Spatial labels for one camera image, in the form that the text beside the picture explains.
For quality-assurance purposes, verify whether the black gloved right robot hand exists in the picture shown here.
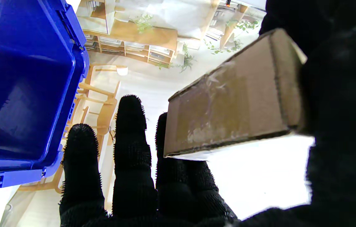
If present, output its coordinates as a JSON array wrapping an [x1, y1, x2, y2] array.
[[59, 0, 356, 227]]

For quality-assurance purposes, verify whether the cardboard package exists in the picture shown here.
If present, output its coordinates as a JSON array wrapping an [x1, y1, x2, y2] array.
[[164, 28, 307, 161]]

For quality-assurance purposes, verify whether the blue plastic turnover box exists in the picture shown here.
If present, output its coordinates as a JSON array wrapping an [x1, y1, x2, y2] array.
[[0, 0, 89, 191]]

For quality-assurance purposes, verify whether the printed room scene backdrop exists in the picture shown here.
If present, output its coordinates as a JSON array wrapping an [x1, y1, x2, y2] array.
[[0, 0, 315, 227]]

